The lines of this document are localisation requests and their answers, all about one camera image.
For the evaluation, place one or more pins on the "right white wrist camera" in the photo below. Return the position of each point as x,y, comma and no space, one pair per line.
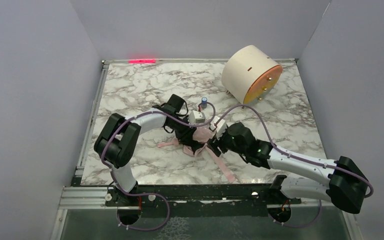
218,126

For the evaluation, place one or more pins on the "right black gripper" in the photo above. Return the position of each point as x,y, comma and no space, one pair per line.
216,144

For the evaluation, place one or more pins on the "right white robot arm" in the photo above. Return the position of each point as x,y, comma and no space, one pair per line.
340,181

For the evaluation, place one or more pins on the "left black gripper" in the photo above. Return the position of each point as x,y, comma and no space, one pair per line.
188,140

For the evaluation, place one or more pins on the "beige cylindrical umbrella stand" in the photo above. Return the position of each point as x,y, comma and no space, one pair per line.
249,74

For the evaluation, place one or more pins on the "aluminium table frame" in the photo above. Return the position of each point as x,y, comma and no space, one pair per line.
290,122

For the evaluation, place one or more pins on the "pink tape marker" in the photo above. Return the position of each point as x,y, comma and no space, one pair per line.
142,61

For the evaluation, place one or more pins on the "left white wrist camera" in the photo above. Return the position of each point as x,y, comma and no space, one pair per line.
196,117

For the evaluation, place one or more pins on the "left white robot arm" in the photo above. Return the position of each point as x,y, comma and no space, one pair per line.
117,141

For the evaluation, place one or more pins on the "small blue cap bottle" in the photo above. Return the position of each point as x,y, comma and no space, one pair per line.
204,102

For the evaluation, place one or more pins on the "pink folding umbrella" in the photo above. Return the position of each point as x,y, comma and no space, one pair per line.
202,135

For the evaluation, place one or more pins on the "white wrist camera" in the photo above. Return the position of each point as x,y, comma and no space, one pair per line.
196,117
218,126

